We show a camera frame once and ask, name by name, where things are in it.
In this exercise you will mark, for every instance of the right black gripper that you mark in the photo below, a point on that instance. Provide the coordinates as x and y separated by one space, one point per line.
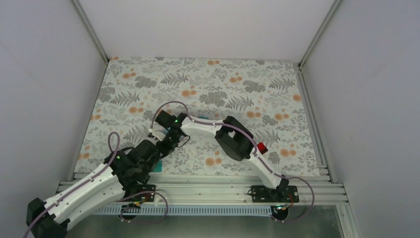
165 149

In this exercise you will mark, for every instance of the aluminium rail frame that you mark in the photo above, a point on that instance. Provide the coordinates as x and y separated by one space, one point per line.
233 190

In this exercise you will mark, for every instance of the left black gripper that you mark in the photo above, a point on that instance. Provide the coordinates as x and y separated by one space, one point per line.
143 178

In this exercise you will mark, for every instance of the grey slotted cable duct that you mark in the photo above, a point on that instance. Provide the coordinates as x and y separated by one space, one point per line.
201 210

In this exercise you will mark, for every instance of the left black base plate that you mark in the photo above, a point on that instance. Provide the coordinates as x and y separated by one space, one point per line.
140 193

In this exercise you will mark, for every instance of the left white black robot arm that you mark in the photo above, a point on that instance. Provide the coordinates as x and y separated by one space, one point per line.
123 176

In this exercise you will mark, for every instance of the floral patterned table mat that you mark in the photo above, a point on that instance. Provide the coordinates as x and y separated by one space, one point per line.
264 96

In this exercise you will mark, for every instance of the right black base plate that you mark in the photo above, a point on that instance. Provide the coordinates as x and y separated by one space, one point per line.
262 194

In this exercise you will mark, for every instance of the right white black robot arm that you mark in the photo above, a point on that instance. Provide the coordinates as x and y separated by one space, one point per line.
234 139

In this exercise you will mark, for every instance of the red card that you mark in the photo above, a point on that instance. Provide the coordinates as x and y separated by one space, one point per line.
262 148

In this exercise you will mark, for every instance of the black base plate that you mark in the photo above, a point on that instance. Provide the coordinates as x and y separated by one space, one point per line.
262 194
140 193

